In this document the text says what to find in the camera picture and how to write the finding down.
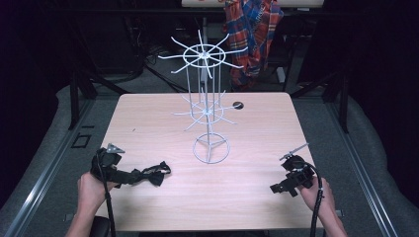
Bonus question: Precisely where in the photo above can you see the plaid cloth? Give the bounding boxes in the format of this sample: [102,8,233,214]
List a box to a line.
[222,0,285,92]

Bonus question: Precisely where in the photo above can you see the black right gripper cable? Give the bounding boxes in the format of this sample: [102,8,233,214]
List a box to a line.
[304,161,327,237]

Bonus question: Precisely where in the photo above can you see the black metal frame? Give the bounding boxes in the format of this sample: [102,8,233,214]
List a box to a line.
[290,67,351,134]
[66,63,130,131]

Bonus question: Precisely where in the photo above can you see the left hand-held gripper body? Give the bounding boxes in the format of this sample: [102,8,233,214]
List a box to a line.
[90,142,133,186]

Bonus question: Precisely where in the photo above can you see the aluminium floor rail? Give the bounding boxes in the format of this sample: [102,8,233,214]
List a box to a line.
[2,98,97,237]
[324,98,400,237]

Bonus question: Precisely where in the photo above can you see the black bow tie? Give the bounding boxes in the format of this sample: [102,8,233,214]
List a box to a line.
[140,160,173,188]

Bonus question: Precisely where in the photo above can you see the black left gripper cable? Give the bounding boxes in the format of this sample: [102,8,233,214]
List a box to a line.
[95,152,118,237]

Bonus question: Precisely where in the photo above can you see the person's right hand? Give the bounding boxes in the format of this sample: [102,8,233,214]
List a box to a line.
[296,177,336,214]

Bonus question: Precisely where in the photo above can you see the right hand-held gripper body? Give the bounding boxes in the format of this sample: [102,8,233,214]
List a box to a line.
[279,142,316,191]

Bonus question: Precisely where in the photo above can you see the person's left hand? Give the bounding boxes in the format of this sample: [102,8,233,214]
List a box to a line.
[76,171,119,212]

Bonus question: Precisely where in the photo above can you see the white wire display rack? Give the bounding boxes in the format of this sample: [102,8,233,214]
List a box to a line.
[157,29,249,165]

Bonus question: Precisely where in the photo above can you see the black padded seat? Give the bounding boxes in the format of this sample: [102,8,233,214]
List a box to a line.
[88,215,112,237]

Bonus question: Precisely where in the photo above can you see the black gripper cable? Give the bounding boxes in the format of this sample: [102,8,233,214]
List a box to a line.
[304,161,327,237]
[95,152,118,237]

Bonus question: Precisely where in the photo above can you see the black floor cables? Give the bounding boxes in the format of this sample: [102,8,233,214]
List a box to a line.
[139,39,190,94]

